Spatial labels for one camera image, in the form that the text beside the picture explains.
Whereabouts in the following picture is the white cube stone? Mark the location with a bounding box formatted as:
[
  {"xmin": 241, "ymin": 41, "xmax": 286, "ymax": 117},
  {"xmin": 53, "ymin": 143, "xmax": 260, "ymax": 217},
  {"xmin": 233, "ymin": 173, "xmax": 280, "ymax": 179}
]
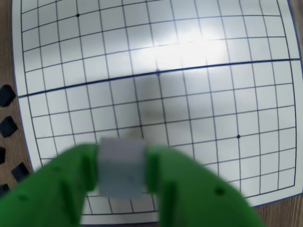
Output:
[{"xmin": 97, "ymin": 137, "xmax": 146, "ymax": 198}]

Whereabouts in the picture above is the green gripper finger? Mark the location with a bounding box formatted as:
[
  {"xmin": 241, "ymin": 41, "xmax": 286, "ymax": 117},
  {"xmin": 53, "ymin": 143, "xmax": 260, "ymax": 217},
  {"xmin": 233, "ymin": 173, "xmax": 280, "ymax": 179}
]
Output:
[
  {"xmin": 0, "ymin": 143, "xmax": 99, "ymax": 227},
  {"xmin": 144, "ymin": 145, "xmax": 264, "ymax": 227}
]

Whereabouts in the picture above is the white grid go board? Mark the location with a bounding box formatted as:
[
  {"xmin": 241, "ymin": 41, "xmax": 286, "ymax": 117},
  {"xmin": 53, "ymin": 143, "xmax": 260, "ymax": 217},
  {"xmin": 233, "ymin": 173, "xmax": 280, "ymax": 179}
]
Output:
[{"xmin": 11, "ymin": 0, "xmax": 303, "ymax": 225}]

